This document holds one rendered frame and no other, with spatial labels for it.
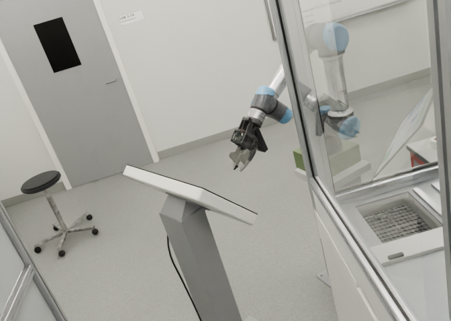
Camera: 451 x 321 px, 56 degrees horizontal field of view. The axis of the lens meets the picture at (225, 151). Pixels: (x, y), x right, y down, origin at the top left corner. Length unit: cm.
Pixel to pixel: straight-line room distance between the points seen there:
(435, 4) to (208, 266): 147
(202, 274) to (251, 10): 348
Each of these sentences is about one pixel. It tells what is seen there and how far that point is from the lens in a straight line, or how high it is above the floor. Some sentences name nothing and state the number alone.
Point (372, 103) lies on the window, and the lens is 77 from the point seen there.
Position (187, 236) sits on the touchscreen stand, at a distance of 167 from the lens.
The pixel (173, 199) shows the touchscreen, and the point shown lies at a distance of 171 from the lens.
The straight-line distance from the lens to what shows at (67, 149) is 506.
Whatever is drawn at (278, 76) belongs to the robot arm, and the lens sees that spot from 193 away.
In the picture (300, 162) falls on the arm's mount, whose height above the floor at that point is 80.
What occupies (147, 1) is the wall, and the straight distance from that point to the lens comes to 468.
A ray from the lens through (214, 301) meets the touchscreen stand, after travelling 189.
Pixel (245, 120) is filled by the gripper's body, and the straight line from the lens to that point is 170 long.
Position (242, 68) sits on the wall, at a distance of 484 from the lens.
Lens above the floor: 184
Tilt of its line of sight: 23 degrees down
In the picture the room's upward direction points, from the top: 17 degrees counter-clockwise
